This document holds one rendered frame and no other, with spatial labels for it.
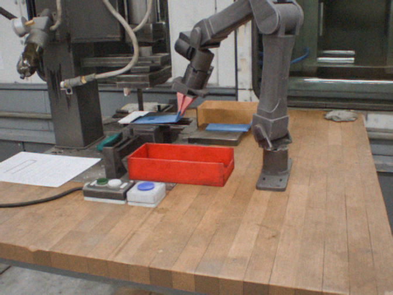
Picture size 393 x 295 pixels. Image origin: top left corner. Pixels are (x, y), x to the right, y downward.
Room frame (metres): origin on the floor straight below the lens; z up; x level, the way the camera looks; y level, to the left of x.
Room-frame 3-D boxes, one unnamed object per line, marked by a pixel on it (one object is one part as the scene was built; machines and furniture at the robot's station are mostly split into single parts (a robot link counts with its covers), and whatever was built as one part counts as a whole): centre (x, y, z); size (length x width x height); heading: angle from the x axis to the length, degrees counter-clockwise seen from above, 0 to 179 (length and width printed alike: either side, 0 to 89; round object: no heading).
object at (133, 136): (1.08, 0.19, 0.95); 0.15 x 0.03 x 0.10; 162
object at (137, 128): (1.25, 0.14, 0.98); 0.20 x 0.10 x 0.01; 162
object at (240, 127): (1.35, -0.12, 0.93); 0.15 x 0.07 x 0.03; 75
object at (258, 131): (0.98, -0.19, 1.00); 0.09 x 0.06 x 0.06; 128
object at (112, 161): (1.02, 0.21, 0.95); 0.06 x 0.03 x 0.09; 162
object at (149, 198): (0.87, 0.12, 0.90); 0.07 x 0.07 x 0.06; 72
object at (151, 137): (1.25, 0.14, 0.94); 0.20 x 0.10 x 0.07; 162
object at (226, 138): (1.32, -0.08, 0.91); 0.17 x 0.16 x 0.02; 162
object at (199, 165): (1.01, 0.04, 0.93); 0.25 x 0.12 x 0.06; 72
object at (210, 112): (1.47, -0.14, 0.93); 0.25 x 0.13 x 0.08; 72
